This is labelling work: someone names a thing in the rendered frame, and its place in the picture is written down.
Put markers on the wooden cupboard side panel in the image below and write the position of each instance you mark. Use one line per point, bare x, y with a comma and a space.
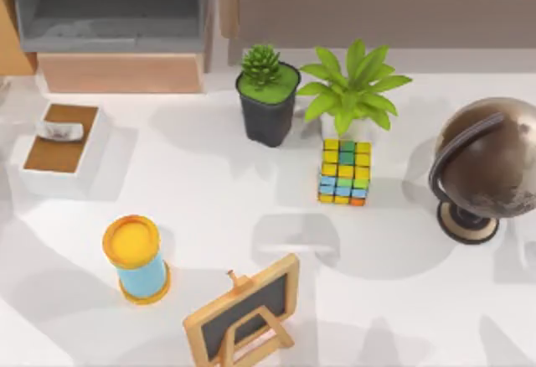
12, 27

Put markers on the grey cabinet with dark inside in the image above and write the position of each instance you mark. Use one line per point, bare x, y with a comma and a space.
113, 6

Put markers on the white pot with leafy plant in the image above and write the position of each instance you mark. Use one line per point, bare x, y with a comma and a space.
352, 90

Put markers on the yellow and blue canister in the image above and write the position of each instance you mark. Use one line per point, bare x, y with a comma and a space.
136, 258

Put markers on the wooden framed blackboard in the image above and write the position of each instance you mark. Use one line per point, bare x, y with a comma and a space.
245, 312

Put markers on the multicoloured puzzle cube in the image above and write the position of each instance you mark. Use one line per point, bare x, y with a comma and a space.
344, 172

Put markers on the brown globe on stand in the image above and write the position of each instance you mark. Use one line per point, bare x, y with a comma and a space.
486, 166

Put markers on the wooden open shelf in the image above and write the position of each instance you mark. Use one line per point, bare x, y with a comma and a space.
377, 11

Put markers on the pale wooden drawer front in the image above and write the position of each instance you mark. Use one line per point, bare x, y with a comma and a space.
117, 73

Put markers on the black pot with green succulent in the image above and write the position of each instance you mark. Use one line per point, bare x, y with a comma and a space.
268, 103

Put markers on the white tissue box wooden top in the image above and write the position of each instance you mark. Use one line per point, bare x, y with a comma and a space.
58, 149

